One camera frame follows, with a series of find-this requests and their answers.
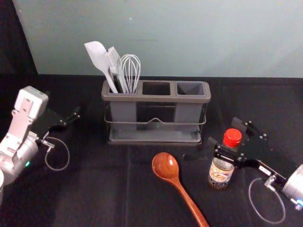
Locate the grey metal grater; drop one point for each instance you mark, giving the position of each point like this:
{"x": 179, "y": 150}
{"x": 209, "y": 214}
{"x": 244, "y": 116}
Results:
{"x": 113, "y": 61}

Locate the sauce bottle with red cap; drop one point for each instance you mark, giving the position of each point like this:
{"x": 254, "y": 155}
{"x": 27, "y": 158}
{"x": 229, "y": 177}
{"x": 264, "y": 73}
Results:
{"x": 220, "y": 175}

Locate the brown wooden spoon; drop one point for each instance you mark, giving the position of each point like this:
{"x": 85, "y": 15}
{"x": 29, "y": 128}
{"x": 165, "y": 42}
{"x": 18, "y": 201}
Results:
{"x": 165, "y": 165}

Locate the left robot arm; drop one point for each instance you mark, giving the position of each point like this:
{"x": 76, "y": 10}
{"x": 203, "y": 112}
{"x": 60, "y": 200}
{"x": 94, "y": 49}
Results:
{"x": 22, "y": 125}

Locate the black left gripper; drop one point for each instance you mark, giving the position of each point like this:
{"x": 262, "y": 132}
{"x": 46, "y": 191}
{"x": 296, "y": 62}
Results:
{"x": 49, "y": 120}

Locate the dark side panel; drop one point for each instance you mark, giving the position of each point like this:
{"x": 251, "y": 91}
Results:
{"x": 14, "y": 42}

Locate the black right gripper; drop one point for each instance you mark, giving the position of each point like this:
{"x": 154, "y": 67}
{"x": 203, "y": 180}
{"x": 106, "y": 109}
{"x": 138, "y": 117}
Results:
{"x": 270, "y": 158}

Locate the black table cloth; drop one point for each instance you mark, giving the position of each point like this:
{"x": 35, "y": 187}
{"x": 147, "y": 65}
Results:
{"x": 94, "y": 189}

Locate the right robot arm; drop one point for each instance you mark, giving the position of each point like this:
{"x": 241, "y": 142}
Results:
{"x": 296, "y": 184}

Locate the grey silicone spatula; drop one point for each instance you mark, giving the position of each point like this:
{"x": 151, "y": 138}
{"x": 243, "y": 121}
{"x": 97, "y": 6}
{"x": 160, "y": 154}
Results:
{"x": 97, "y": 55}

